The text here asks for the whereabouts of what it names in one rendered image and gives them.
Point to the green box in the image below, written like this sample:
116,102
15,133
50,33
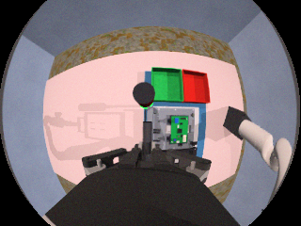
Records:
167,83

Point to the red open tray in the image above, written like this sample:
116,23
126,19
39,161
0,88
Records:
195,87

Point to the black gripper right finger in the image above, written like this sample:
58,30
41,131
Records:
188,162

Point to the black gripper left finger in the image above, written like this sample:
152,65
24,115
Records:
103,161

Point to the green circuit board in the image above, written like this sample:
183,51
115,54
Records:
179,129

